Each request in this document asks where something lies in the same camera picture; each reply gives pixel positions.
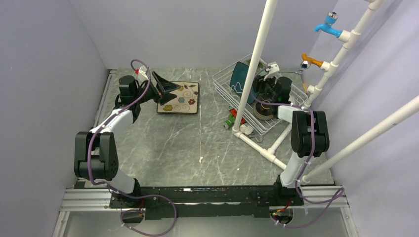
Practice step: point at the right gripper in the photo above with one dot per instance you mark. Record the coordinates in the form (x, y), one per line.
(260, 82)

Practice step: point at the cream square plate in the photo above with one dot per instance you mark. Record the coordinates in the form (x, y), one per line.
(184, 100)

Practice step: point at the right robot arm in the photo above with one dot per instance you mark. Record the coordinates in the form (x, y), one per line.
(309, 133)

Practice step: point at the white pvc pipe frame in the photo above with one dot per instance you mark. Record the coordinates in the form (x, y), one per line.
(348, 39)

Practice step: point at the beige patterned bowl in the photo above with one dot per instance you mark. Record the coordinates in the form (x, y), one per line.
(262, 112)

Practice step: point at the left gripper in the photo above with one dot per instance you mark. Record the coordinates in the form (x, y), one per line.
(162, 91)

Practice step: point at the mint green flower plate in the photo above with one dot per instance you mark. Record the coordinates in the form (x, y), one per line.
(261, 65)

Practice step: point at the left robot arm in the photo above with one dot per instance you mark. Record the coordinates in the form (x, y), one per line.
(96, 157)

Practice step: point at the orange faucet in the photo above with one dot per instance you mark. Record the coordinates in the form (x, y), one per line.
(309, 61)

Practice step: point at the red handled wrench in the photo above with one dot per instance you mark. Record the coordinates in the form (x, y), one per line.
(234, 112)

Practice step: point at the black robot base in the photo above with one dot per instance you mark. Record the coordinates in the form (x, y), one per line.
(258, 201)

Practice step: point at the white wire dish rack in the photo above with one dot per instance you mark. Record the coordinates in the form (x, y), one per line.
(221, 82)

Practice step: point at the blue faucet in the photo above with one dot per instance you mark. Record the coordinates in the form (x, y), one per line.
(327, 26)

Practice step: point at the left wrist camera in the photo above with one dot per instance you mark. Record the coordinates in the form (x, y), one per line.
(142, 74)

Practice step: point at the teal square plate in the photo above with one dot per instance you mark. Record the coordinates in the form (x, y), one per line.
(238, 80)

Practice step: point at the green faucet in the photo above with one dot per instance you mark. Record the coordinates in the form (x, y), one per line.
(229, 122)

